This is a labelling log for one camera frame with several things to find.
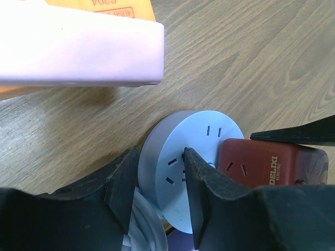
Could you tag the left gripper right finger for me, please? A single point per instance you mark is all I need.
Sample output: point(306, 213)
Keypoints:
point(226, 215)

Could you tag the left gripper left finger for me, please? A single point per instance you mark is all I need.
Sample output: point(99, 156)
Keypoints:
point(92, 213)

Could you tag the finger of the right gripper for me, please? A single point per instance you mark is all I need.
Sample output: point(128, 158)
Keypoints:
point(320, 133)

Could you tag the dark red cube socket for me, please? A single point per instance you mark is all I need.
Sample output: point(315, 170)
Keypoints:
point(260, 163)

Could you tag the light blue round socket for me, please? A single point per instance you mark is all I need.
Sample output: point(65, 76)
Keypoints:
point(161, 171)

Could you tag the purple power strip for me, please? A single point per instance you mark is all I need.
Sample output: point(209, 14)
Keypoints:
point(180, 241)

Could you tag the pink power strip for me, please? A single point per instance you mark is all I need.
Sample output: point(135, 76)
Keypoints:
point(45, 45)

